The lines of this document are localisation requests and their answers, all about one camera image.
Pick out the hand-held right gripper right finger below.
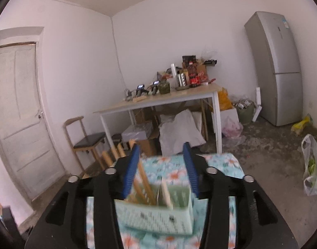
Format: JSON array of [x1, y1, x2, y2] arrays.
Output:
[[183, 142, 300, 249]]

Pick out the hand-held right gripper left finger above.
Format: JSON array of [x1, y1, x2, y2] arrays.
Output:
[[25, 143, 141, 249]]

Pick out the mint green utensil basket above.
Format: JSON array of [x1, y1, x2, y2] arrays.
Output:
[[114, 184, 195, 235]]

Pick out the brown cardboard box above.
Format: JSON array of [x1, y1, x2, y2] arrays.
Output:
[[133, 137, 159, 156], [182, 55, 209, 83]]

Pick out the floral light blue blanket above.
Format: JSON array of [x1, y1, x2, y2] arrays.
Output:
[[86, 153, 243, 249]]

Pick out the white foam box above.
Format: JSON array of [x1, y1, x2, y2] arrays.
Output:
[[121, 123, 154, 142]]

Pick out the white sack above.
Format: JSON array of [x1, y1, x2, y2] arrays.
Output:
[[158, 109, 207, 156]]

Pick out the wooden chair dark seat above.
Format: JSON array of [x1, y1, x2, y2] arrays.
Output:
[[64, 116, 115, 179]]

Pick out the pink plastic bag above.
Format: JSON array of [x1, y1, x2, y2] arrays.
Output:
[[222, 117, 244, 138]]

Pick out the white wooden table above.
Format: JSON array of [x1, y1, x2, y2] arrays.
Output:
[[93, 83, 224, 154]]

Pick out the yellow plastic bag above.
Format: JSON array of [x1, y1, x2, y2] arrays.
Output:
[[217, 88, 234, 111]]

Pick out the green tin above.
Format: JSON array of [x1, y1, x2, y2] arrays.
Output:
[[158, 81, 171, 94]]

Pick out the cola bottle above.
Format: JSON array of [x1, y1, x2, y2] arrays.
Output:
[[188, 61, 200, 88]]

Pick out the white board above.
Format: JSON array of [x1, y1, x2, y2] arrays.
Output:
[[252, 87, 264, 122]]

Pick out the white tube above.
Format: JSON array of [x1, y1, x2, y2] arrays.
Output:
[[171, 63, 178, 86]]

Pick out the white panel door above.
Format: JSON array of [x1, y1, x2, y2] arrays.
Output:
[[0, 43, 66, 200]]

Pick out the yellow green bag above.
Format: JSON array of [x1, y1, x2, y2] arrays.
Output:
[[290, 114, 314, 135]]

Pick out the clear plastic bag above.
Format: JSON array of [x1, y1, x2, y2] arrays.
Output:
[[301, 133, 317, 196]]

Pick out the silver refrigerator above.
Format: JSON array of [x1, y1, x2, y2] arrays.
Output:
[[244, 11, 304, 127]]

